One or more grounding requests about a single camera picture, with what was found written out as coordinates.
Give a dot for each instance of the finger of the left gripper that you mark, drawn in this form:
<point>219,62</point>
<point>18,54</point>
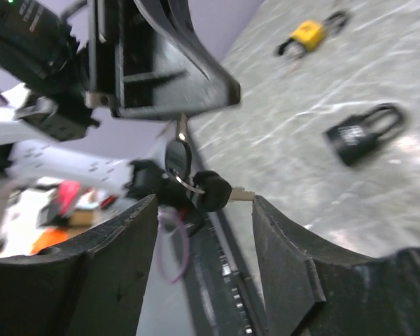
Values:
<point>192,81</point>

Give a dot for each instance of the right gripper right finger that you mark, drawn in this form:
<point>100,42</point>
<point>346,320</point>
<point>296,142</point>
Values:
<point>314,287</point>

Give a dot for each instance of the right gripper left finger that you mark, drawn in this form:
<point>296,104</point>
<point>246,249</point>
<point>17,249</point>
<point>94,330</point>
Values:
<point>91,284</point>

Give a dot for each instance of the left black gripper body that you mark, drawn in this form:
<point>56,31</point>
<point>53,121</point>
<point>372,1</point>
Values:
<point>141,61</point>

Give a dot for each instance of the yellow padlock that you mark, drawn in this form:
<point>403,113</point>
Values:
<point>310,34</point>

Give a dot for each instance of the black key bunch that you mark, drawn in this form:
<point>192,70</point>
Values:
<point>207,190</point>

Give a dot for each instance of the black padlock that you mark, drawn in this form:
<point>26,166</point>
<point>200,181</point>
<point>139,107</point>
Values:
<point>353,138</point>

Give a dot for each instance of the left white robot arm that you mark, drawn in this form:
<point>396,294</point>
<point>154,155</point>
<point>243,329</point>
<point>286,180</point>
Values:
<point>48,54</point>

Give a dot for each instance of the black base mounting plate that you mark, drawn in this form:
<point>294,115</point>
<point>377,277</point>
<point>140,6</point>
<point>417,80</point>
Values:
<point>222,296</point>

